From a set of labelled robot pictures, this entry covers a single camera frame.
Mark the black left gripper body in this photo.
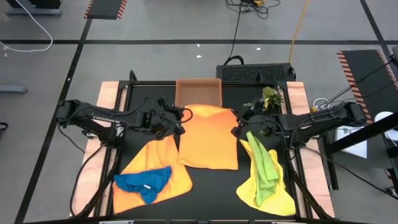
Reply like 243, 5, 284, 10
139, 98, 184, 139

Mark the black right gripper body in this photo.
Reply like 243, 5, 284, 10
244, 107, 280, 138

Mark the orange microfiber towel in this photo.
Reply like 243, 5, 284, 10
178, 104, 239, 171
111, 134, 193, 215

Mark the green microfiber towel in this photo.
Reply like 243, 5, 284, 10
246, 130, 280, 208

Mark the blue microfiber towel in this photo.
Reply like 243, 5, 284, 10
113, 166, 173, 205

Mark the yellow microfiber towel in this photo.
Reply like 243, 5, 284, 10
235, 138, 297, 217

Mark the artificial succulent in pot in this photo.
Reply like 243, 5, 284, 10
243, 86, 285, 110

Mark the orange plastic bin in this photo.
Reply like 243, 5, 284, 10
174, 77, 223, 108

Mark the light wooden side board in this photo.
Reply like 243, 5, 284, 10
71, 81, 129, 217
285, 81, 336, 218

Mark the black perforated computer case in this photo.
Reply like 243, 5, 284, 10
216, 63, 297, 83

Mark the white paper sheet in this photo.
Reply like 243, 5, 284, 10
335, 117, 368, 159

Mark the black metal beam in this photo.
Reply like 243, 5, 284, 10
325, 111, 398, 156

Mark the black mat with striped edges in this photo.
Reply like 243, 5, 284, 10
83, 0, 128, 21
336, 49, 398, 125

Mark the white round object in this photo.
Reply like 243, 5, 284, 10
374, 111, 398, 141

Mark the grey floor bar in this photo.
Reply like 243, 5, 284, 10
0, 84, 28, 95

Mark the grey desk foot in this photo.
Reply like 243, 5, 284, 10
4, 0, 63, 17

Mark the black table frame rim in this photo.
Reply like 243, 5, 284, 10
105, 79, 299, 222

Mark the black diagonal frame strut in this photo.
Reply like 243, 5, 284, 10
285, 152, 332, 220
73, 146, 123, 218

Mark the black power cable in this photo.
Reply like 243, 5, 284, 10
226, 2, 245, 65

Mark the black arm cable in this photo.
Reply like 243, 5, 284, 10
303, 146, 398, 200
68, 144, 106, 217

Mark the yellow hanging cable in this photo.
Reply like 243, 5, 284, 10
288, 0, 310, 64

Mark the tangled black cable bundle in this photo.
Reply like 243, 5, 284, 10
226, 0, 281, 20

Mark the white floor cable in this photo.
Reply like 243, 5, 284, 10
0, 0, 54, 53

